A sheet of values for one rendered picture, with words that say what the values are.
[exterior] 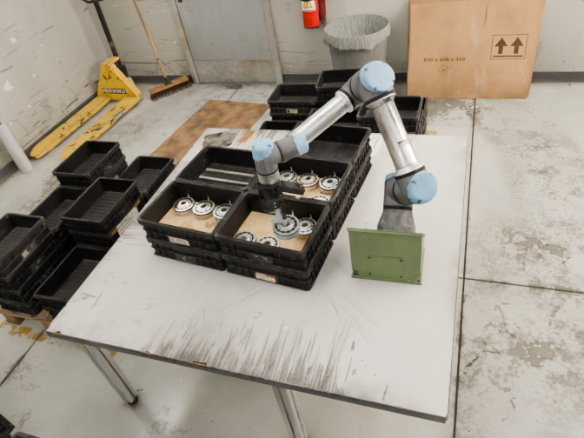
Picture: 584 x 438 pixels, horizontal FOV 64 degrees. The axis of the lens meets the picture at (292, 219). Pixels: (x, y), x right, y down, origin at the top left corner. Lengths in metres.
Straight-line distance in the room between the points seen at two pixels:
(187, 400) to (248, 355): 0.88
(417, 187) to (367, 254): 0.32
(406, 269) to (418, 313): 0.17
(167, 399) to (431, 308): 1.46
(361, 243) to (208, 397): 1.23
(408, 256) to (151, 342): 1.04
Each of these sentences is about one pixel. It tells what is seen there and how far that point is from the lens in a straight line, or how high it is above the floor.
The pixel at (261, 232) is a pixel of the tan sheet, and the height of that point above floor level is 0.83.
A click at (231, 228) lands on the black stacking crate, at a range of 2.01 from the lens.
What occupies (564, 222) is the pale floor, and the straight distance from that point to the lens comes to 3.36.
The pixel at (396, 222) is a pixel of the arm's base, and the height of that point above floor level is 0.92.
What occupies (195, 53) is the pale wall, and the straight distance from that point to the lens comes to 5.46.
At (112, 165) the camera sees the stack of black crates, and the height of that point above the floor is 0.50.
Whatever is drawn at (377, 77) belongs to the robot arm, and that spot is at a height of 1.42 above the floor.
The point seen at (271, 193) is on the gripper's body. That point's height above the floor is 1.14.
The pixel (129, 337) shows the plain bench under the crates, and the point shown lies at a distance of 2.02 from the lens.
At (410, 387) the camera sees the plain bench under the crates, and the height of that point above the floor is 0.70.
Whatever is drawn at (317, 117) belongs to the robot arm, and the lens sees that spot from 1.79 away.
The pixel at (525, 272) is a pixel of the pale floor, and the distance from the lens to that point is 2.99.
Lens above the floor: 2.16
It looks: 41 degrees down
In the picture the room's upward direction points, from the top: 11 degrees counter-clockwise
